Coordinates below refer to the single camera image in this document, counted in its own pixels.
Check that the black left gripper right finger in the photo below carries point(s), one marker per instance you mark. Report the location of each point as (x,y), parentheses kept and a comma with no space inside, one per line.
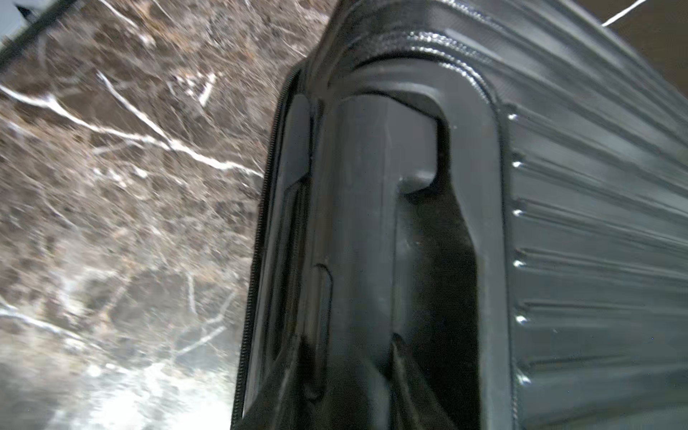
(414,404)

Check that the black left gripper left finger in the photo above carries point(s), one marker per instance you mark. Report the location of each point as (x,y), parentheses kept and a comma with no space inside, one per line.
(280,401)

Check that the black hard-shell suitcase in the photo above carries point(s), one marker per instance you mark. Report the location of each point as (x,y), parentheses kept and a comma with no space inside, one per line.
(504,185)

